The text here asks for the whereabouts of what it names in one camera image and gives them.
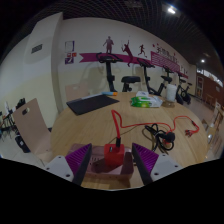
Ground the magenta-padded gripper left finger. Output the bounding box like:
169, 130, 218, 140
44, 143, 93, 187

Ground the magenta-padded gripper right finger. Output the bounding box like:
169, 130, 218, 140
131, 142, 184, 187

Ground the red charger block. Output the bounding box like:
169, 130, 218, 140
103, 143, 126, 168

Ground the pink power strip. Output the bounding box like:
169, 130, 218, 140
68, 143, 135, 181

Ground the round brown coaster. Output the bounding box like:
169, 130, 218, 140
161, 100, 176, 109

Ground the green wet wipes pack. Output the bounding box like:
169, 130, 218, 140
130, 90, 164, 109

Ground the black flat desk pad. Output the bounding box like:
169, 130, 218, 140
65, 94, 120, 116

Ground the white cup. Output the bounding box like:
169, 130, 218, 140
165, 83, 178, 103

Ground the black exercise bike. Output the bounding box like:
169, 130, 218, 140
96, 52, 142, 94
175, 72, 194, 106
136, 58, 167, 97
160, 65, 175, 86

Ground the blue and orange pen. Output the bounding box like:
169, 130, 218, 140
101, 91, 119, 97

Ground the ceiling light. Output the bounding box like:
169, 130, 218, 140
167, 5, 178, 15

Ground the black power cable with plug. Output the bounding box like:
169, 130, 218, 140
144, 123, 177, 153

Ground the red multi-head charging cable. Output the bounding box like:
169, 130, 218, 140
110, 109, 201, 148

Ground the wall poster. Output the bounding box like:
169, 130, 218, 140
64, 40, 78, 65

